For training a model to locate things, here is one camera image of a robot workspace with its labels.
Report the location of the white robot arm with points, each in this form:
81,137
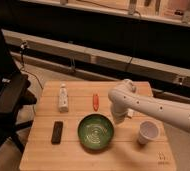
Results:
124,97

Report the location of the green ceramic bowl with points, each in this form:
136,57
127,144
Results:
95,132

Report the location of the orange red marker pen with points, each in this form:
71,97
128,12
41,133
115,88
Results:
95,102

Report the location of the white tube bottle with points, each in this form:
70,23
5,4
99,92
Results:
63,99

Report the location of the white sponge block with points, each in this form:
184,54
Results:
130,113

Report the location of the black remote control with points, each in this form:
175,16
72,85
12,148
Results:
57,132

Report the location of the white paper cup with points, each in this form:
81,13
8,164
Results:
148,131

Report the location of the black office chair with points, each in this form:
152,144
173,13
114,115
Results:
14,94

